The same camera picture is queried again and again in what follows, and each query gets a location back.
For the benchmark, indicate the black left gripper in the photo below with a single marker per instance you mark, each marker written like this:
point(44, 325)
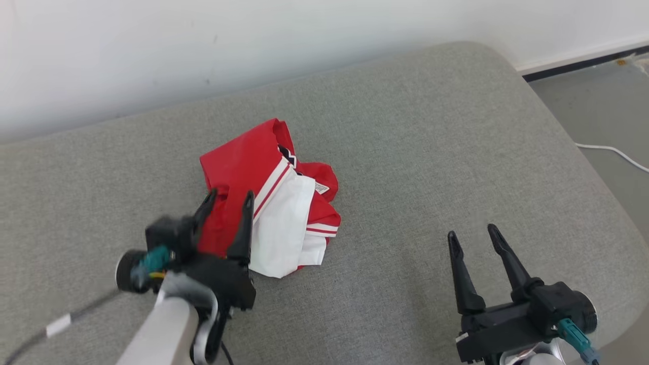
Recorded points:
point(228, 284)

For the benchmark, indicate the red Bulls jersey white sleeves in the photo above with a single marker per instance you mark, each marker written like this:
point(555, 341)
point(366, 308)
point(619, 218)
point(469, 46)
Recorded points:
point(238, 167)

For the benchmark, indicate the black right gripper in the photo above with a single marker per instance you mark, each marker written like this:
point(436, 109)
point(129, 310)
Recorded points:
point(497, 329)

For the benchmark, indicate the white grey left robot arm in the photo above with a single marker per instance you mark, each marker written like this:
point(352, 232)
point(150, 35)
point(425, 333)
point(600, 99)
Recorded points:
point(162, 329)

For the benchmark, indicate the white and black baseboard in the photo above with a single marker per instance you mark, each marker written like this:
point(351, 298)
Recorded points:
point(573, 63)

